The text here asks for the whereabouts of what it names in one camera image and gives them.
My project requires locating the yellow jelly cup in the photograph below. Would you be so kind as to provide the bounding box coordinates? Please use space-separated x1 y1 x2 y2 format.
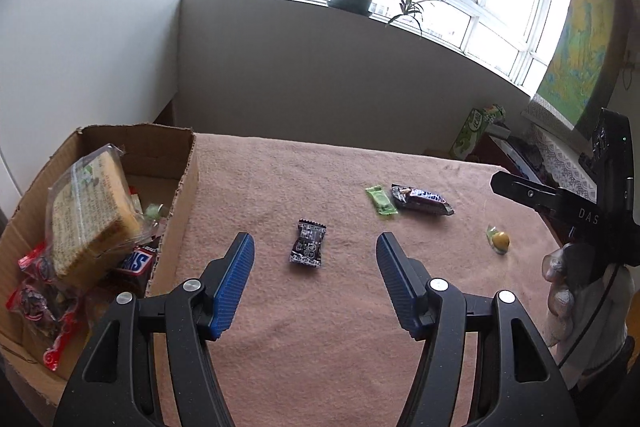
486 225 511 255

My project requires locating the green candy clear wrapper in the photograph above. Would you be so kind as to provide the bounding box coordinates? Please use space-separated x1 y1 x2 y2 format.
142 204 165 225

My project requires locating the black candy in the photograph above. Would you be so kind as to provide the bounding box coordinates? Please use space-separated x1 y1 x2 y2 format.
290 220 326 268

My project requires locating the sponge cake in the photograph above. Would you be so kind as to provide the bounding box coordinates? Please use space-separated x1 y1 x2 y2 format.
46 144 153 291

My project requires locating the red clear snack packet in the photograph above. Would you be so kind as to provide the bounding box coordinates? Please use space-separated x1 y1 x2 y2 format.
17 242 65 303

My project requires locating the white gloved right hand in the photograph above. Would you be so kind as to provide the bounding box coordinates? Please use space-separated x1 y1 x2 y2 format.
541 243 636 388

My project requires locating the Snickers bar in box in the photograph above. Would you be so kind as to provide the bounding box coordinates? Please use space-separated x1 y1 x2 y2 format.
111 244 158 297

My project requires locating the Snickers bar on table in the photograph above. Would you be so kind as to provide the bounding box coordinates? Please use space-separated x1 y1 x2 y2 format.
390 184 454 217

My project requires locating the green snack packet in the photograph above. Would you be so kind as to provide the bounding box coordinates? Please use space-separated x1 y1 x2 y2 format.
364 185 398 217

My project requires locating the pink table cloth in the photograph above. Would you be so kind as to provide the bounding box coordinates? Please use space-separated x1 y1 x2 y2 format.
176 134 558 426

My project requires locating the brown cardboard box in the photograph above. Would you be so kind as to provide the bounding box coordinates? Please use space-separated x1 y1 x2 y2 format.
1 124 198 405

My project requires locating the green drink carton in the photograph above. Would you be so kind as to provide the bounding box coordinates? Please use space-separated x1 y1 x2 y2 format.
449 104 506 160

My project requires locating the black cable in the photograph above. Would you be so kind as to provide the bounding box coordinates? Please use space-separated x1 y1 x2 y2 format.
556 263 626 371

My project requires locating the wall map poster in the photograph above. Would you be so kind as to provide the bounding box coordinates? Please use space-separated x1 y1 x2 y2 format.
523 0 629 141

